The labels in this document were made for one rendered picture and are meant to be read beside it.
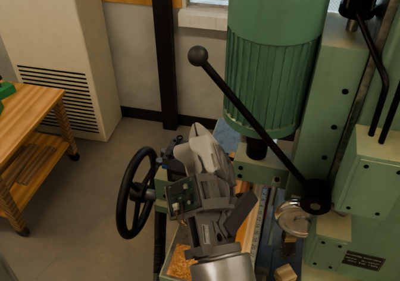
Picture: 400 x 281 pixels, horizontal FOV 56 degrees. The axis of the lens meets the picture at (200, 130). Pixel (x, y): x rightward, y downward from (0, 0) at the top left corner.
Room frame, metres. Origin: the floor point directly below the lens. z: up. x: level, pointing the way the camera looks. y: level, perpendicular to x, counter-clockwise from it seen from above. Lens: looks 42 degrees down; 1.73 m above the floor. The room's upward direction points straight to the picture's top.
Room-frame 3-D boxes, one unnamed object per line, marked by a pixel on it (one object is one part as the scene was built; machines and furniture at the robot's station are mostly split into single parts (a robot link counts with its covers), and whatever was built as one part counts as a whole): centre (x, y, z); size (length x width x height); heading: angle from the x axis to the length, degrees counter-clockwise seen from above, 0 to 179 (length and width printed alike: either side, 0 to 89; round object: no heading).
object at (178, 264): (0.45, 0.01, 0.91); 0.12 x 0.09 x 0.03; 74
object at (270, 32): (0.65, -0.14, 1.35); 0.18 x 0.18 x 0.31
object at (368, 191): (0.45, -0.31, 1.23); 0.09 x 0.08 x 0.15; 74
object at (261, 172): (0.65, -0.16, 1.03); 0.14 x 0.07 x 0.09; 74
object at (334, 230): (0.45, -0.27, 1.02); 0.09 x 0.07 x 0.12; 164
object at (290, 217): (0.50, -0.23, 1.02); 0.12 x 0.03 x 0.12; 74
